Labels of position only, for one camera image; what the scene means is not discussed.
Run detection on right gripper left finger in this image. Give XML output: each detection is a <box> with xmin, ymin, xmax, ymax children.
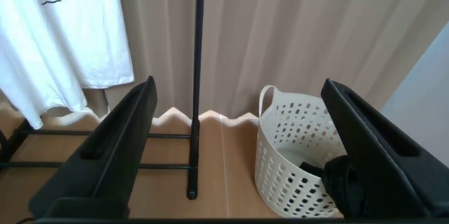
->
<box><xmin>28</xmin><ymin>75</ymin><xmax>158</xmax><ymax>220</ymax></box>

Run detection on black garment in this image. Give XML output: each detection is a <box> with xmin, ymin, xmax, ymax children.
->
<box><xmin>299</xmin><ymin>154</ymin><xmax>368</xmax><ymax>218</ymax></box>

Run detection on white laundry basket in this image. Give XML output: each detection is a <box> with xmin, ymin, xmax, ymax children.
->
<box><xmin>254</xmin><ymin>84</ymin><xmax>351</xmax><ymax>218</ymax></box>

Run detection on white printed T-shirt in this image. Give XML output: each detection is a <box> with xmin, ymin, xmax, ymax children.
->
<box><xmin>0</xmin><ymin>0</ymin><xmax>135</xmax><ymax>130</ymax></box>

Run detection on black clothes rack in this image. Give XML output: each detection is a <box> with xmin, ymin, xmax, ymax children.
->
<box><xmin>0</xmin><ymin>0</ymin><xmax>207</xmax><ymax>201</ymax></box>

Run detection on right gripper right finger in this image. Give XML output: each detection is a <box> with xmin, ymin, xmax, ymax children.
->
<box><xmin>321</xmin><ymin>78</ymin><xmax>449</xmax><ymax>218</ymax></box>

